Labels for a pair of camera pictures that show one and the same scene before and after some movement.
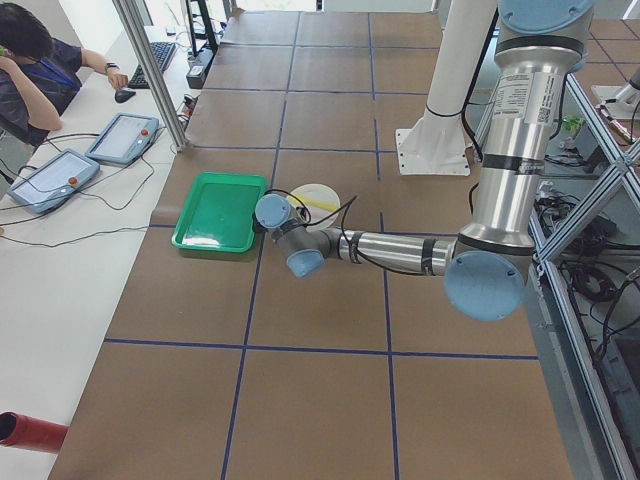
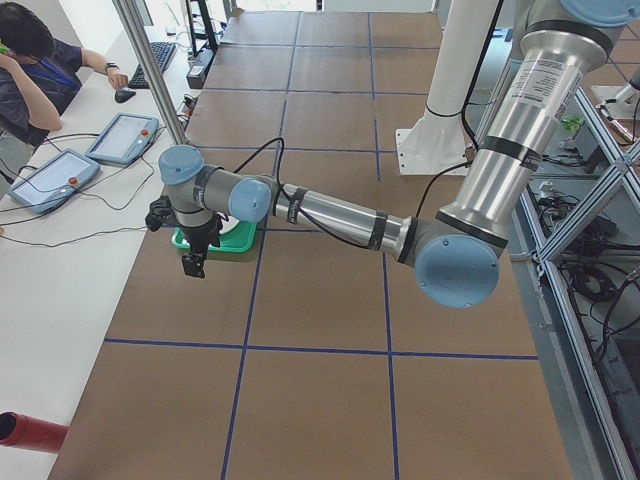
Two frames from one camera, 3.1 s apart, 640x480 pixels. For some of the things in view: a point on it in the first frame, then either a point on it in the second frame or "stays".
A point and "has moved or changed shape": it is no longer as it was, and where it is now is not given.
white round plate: [320, 201] has moved or changed shape
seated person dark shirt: [38, 74] stays
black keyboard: [162, 51] stays
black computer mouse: [123, 95] stays
